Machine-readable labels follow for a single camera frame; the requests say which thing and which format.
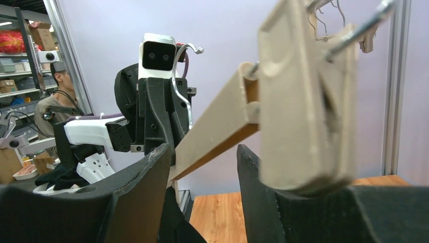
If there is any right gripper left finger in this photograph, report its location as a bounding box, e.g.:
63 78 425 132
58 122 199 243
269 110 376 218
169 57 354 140
1 144 171 242

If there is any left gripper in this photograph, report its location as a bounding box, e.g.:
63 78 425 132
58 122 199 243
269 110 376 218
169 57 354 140
131 77 189 156

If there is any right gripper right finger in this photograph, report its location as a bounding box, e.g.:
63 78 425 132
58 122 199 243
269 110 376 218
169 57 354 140
237 145 428 242

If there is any beige clip hanger black underwear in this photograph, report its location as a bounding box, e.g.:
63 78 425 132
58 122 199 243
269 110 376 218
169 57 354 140
169 1 396 196

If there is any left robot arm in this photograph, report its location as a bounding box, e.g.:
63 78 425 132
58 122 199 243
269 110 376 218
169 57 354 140
53 64 196 183

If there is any seated person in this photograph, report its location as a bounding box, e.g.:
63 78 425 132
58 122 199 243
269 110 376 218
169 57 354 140
34 62 77 140

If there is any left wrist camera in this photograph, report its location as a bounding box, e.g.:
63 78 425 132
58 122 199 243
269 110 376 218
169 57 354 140
138 33 177 79

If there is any aluminium frame post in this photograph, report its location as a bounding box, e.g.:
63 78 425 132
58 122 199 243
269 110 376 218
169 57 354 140
44 0 93 113

